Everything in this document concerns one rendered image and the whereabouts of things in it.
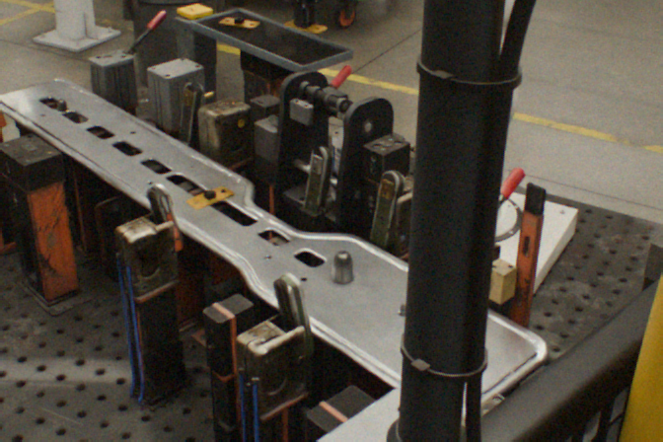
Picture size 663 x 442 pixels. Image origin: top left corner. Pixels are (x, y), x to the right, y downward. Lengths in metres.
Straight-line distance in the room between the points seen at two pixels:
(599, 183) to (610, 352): 3.54
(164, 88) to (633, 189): 2.48
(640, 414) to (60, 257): 1.58
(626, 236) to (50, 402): 1.31
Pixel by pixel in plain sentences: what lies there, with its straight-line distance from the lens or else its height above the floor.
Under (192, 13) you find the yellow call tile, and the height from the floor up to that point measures 1.16.
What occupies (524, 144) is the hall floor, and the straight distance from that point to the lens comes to 4.21.
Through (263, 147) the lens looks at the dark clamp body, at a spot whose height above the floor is 1.04.
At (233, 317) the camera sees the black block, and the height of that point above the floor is 0.99.
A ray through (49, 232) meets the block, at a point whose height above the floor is 0.87.
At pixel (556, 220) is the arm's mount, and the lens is 2.11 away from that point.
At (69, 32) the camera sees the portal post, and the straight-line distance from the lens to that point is 5.47.
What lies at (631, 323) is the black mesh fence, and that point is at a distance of 0.45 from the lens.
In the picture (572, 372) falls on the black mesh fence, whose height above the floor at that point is 1.55.
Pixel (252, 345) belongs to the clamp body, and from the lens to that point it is 1.23.
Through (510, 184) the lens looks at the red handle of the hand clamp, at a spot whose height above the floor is 1.13.
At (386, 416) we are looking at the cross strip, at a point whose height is 1.00.
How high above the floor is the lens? 1.81
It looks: 29 degrees down
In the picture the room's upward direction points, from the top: 1 degrees clockwise
